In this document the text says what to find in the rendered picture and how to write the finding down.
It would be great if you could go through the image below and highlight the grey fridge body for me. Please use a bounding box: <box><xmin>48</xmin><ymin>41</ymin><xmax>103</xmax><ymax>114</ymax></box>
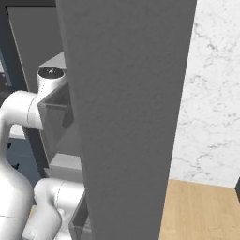
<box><xmin>6</xmin><ymin>0</ymin><xmax>84</xmax><ymax>184</ymax></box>

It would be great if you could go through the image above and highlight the grey fridge door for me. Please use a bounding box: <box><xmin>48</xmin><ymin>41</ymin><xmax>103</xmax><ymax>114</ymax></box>
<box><xmin>55</xmin><ymin>0</ymin><xmax>199</xmax><ymax>240</ymax></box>

